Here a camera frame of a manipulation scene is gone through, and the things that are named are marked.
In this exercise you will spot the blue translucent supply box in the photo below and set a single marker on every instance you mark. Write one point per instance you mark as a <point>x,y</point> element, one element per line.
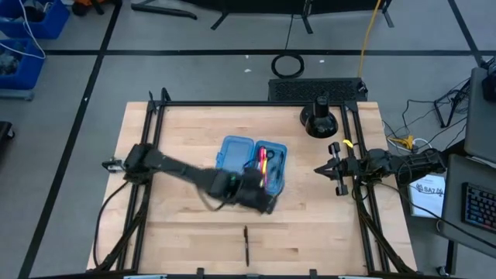
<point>234,155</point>

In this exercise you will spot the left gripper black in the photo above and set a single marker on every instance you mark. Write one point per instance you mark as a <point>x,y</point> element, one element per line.
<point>257,191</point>

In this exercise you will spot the pink highlighter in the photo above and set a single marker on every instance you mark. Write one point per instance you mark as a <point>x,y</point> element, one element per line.
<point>263,155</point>

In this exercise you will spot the black keyboard coloured keys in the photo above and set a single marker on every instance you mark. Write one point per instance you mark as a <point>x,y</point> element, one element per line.
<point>480,207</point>

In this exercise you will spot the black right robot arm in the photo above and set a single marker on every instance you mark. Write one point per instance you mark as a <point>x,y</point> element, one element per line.
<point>418,162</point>

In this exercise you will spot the grey pallet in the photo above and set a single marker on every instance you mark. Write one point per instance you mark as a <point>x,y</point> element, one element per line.
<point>15,94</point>

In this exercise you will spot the grey flat panel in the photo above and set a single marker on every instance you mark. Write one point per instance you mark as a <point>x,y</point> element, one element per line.
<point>480,116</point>

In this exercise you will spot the black desk lamp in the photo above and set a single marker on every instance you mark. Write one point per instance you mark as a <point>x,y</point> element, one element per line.
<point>319,122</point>

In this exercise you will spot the black flat bar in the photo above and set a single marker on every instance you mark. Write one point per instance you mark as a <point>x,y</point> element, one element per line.
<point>162,10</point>

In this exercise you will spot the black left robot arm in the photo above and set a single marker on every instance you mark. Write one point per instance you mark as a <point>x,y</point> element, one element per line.
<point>170,166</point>

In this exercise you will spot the black aluminium frame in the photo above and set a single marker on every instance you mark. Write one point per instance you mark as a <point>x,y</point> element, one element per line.
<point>252,103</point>

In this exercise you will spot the orange and black object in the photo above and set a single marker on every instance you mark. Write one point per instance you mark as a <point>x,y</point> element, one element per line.
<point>87,5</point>

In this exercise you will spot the black gel pen rubber grip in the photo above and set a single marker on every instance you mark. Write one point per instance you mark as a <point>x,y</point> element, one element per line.
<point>279,166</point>

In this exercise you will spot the yellow tag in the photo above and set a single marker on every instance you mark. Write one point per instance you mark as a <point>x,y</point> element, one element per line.
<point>348,143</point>

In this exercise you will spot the grey desk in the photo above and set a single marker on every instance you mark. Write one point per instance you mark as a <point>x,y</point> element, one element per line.
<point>453,193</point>

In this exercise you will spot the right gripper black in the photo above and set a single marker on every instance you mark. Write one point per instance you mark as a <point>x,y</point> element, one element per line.
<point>348,166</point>

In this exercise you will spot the blue plastic bin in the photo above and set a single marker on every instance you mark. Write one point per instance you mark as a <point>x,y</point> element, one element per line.
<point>54,23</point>
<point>31,69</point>

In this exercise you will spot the black perforated computer case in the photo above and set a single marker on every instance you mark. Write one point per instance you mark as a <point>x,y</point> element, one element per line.
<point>310,90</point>

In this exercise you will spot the yellow plug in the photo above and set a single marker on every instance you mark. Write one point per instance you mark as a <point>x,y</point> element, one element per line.
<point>405,142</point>

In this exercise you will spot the matte black printed pen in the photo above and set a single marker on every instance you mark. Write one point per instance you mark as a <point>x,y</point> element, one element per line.
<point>246,248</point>

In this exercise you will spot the black rounded object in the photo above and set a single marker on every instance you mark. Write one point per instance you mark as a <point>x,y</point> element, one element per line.
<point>5,135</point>

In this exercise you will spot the black table clamp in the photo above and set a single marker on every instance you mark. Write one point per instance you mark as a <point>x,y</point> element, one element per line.
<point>313,272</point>
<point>200,271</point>

